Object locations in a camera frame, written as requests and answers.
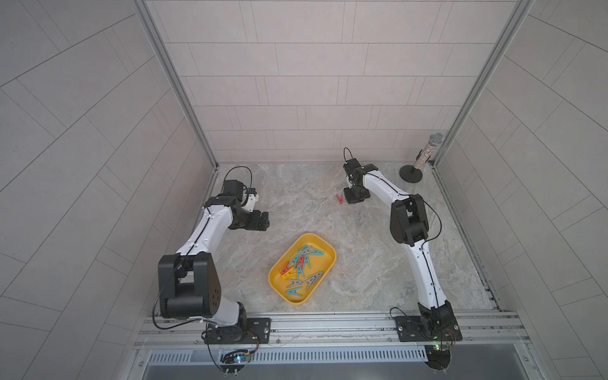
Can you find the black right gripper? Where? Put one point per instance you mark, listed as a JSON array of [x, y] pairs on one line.
[[353, 199]]

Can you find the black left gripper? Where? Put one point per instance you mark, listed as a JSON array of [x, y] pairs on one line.
[[253, 223]]

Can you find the teal clothespin placed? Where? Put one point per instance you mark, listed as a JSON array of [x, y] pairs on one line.
[[306, 250], [296, 261]]

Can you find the yellow plastic storage tray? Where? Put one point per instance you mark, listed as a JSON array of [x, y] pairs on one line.
[[318, 263]]

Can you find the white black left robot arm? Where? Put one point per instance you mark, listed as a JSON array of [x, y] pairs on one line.
[[189, 285]]

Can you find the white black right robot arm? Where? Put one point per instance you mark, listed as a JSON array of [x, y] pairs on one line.
[[408, 226]]

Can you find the pink clothespin in tray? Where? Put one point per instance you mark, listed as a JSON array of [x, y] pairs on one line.
[[286, 269]]

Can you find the teal clothespin tray top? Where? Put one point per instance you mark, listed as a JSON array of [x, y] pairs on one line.
[[317, 253]]

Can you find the teal clothespin tray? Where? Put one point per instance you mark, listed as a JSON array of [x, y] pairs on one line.
[[317, 253], [300, 275], [294, 292]]

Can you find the yellow clothespin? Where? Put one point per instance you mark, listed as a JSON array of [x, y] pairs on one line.
[[290, 274]]

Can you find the teal clothespin tray middle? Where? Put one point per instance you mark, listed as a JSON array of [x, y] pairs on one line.
[[300, 275]]

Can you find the grey clothespin lower left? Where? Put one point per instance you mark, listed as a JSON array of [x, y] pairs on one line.
[[295, 284]]

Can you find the grey clothespin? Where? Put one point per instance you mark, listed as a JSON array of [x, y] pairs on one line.
[[312, 279], [295, 284]]

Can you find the teal clothespin tray bottom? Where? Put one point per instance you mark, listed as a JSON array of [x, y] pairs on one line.
[[294, 292]]

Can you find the grey clothespin lower right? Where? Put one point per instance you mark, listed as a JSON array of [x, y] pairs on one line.
[[312, 279]]

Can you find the left controller board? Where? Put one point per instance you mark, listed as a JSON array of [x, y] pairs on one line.
[[234, 361]]

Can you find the controller board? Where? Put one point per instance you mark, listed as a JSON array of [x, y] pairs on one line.
[[234, 361], [438, 357]]

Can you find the ventilation grille strip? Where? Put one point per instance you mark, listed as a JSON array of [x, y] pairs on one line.
[[301, 355]]

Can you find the right controller board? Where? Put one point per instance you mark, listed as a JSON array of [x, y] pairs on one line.
[[438, 357]]

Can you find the left corner metal profile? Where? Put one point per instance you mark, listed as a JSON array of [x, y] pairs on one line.
[[150, 29]]

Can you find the corner metal profile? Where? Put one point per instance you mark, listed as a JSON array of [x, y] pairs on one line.
[[150, 29], [504, 40]]

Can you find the right corner metal profile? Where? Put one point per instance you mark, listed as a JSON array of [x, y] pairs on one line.
[[504, 40]]

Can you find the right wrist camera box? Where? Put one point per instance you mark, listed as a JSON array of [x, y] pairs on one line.
[[352, 169]]

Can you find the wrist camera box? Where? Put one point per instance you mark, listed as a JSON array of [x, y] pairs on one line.
[[352, 169], [233, 188]]

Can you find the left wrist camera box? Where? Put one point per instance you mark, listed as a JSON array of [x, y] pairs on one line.
[[233, 188]]

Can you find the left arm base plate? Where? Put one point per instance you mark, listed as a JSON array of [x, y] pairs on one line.
[[254, 331]]

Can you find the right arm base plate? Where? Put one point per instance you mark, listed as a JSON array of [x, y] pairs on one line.
[[417, 329]]

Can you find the aluminium front rail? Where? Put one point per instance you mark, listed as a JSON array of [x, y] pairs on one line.
[[482, 327]]

